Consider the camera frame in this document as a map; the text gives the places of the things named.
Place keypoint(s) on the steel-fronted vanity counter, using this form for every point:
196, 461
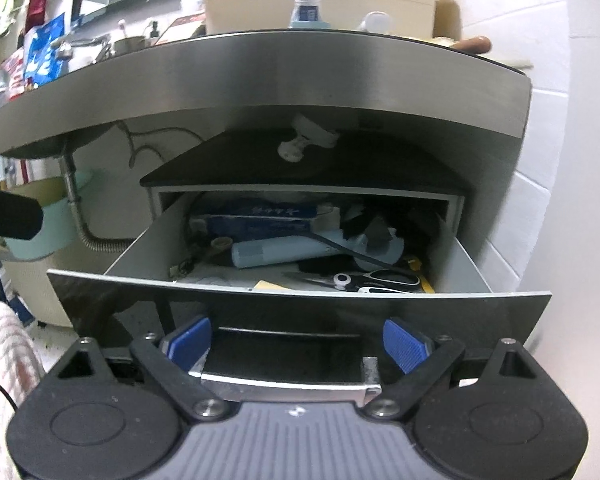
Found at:
280, 80

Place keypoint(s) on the pink checkered clothing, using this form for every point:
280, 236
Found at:
5, 370

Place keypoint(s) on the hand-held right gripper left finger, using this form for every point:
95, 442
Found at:
190, 342

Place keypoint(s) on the tape roll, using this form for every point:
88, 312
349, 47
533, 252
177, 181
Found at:
221, 244

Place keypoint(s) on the white plastic drain fitting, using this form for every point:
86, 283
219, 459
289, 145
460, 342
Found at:
305, 137

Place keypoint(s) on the white toothpaste tube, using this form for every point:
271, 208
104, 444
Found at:
376, 22

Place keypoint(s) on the cream dish drainer tub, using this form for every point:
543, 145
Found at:
320, 0

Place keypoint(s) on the blue cardboard box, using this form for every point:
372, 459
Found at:
260, 220

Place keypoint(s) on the blue printed packet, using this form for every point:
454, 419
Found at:
44, 52

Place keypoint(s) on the yellow paper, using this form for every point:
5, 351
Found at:
272, 286

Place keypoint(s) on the black pump bottle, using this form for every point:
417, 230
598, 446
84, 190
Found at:
153, 34

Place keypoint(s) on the toothbrush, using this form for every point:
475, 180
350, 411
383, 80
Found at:
122, 30

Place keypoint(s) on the smartphone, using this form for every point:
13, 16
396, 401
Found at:
180, 27

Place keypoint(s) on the light blue cylinder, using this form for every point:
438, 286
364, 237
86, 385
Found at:
290, 252

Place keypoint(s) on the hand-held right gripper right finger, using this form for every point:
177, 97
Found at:
405, 345

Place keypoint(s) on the light green bucket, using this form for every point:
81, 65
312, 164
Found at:
55, 230

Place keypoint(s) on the metal faucet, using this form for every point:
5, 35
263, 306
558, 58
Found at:
80, 47

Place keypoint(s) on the black drawer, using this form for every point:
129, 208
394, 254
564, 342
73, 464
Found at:
290, 310

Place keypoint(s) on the upright toothpaste tube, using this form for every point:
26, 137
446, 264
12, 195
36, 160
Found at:
306, 7

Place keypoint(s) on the red packet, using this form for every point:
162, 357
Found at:
12, 77

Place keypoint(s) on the yellow black package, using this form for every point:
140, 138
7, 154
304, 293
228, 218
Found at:
422, 275

